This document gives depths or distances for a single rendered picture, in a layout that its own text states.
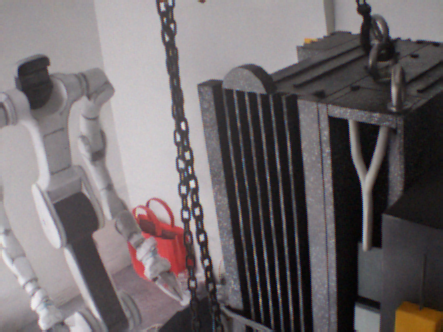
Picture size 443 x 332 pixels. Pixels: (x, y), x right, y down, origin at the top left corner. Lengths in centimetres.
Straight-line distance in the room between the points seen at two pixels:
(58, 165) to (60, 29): 123
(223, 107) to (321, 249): 32
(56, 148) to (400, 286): 143
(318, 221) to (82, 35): 239
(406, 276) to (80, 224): 144
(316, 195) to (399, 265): 22
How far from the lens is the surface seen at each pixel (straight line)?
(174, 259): 330
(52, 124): 208
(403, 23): 222
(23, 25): 312
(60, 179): 217
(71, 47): 327
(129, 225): 238
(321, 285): 117
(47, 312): 221
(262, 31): 253
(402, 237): 91
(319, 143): 102
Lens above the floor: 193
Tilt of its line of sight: 24 degrees down
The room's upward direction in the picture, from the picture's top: 8 degrees counter-clockwise
